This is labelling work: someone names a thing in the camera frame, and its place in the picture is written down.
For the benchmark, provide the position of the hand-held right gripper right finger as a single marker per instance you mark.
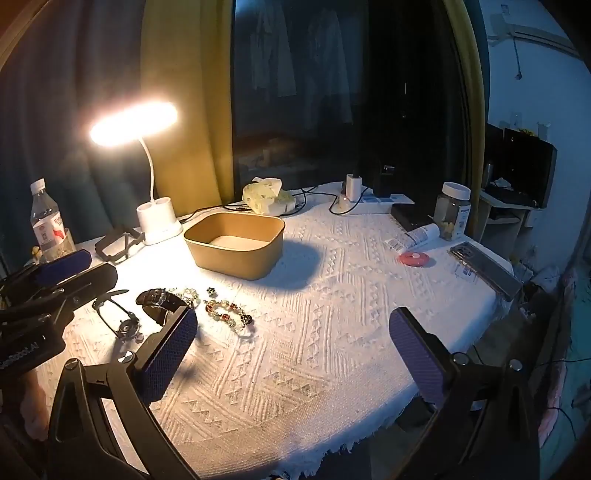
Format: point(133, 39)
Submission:
point(415, 360)

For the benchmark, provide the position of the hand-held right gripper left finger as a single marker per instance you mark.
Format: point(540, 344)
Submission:
point(168, 355)

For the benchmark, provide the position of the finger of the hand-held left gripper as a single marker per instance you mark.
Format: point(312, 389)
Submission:
point(92, 281)
point(62, 267)

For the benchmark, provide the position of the black wrist watch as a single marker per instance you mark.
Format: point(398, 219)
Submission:
point(154, 297)

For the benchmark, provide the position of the brown paper box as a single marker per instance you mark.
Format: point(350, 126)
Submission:
point(240, 265)

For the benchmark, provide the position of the black folding stand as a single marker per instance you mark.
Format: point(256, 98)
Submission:
point(117, 247)

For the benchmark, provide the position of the plastic water bottle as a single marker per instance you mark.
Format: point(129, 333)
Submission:
point(46, 221)

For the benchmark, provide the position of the white desk lamp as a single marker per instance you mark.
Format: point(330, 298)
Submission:
point(157, 221)

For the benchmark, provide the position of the white knit tablecloth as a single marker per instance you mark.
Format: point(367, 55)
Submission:
point(323, 346)

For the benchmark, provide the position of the pink round case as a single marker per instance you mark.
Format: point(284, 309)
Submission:
point(414, 259)

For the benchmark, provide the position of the smartphone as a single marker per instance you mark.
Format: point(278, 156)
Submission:
point(489, 272)

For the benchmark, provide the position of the white tube bottle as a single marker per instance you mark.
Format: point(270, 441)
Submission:
point(422, 234)

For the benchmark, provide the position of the black box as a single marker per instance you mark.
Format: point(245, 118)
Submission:
point(411, 217)

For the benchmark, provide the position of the clear jar white lid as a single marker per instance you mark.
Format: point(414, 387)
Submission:
point(453, 212)

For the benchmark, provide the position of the wooden side desk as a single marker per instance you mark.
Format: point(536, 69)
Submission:
point(503, 217)

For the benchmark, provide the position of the teal curtain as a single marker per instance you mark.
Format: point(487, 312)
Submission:
point(60, 92)

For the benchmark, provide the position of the white charger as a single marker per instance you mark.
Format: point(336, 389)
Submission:
point(354, 187)

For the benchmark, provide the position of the tissue pack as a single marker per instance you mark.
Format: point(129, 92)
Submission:
point(265, 198)

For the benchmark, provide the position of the yellow curtain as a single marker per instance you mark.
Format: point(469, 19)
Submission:
point(189, 115)
point(471, 115)

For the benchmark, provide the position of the black monitor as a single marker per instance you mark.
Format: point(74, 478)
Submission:
point(526, 166)

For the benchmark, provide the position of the white air conditioner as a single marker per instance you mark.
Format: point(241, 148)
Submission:
point(535, 39)

